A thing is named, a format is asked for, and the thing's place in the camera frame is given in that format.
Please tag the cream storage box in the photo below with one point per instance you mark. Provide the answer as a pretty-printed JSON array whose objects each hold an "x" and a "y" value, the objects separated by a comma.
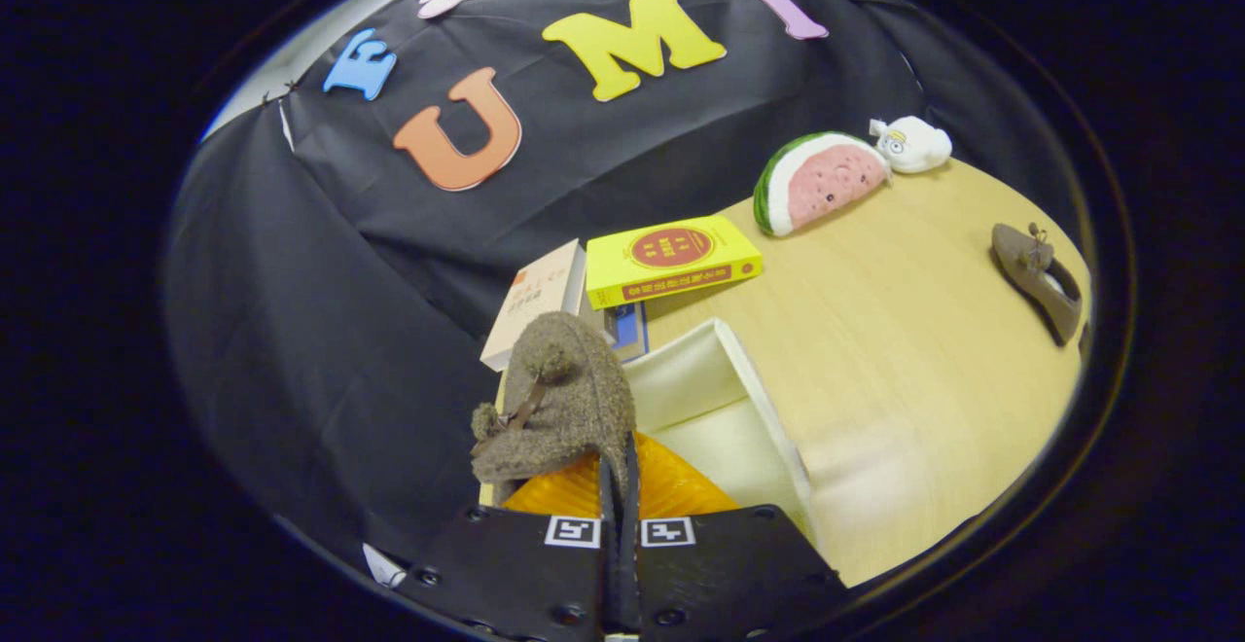
[{"x": 700, "y": 399}]

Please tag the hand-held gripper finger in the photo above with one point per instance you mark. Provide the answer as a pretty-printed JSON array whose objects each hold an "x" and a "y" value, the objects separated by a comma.
[
  {"x": 608, "y": 574},
  {"x": 630, "y": 574}
]

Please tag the brown fuzzy shoe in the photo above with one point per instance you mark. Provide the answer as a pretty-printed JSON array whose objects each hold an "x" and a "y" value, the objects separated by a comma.
[
  {"x": 574, "y": 399},
  {"x": 1031, "y": 277}
]

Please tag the watermelon slice plush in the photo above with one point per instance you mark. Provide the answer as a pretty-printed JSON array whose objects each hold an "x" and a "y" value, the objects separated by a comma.
[{"x": 827, "y": 183}]

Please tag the white plush toy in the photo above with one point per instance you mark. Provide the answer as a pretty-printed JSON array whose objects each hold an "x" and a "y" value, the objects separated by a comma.
[{"x": 914, "y": 146}]

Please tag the blue book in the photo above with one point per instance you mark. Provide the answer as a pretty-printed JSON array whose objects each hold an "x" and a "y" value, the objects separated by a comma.
[{"x": 630, "y": 329}]

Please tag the yellow book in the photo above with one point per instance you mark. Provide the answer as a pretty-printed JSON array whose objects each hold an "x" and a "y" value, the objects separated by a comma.
[{"x": 671, "y": 258}]

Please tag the white flat object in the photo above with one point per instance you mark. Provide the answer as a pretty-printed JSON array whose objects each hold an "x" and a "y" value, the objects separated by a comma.
[{"x": 386, "y": 567}]

